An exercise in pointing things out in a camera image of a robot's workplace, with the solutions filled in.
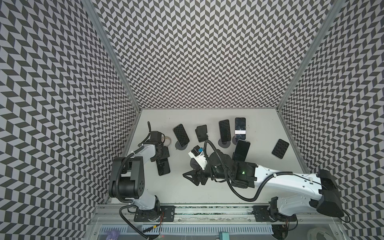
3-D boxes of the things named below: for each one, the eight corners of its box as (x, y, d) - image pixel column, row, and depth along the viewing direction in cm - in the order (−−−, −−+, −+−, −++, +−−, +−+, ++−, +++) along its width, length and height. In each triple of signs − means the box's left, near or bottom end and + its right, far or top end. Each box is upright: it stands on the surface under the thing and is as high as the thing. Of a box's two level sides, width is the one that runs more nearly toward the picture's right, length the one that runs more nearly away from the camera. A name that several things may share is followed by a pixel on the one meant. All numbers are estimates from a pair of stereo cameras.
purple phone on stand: (220, 145, 99) (223, 131, 87) (216, 135, 105) (219, 120, 92) (229, 143, 100) (233, 129, 88) (225, 134, 105) (228, 119, 93)
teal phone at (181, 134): (182, 150, 97) (179, 136, 85) (175, 141, 101) (172, 127, 89) (189, 145, 100) (188, 131, 87) (183, 137, 104) (181, 122, 91)
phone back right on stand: (233, 143, 100) (237, 131, 89) (231, 129, 107) (234, 117, 96) (243, 143, 100) (249, 131, 89) (240, 129, 107) (245, 117, 96)
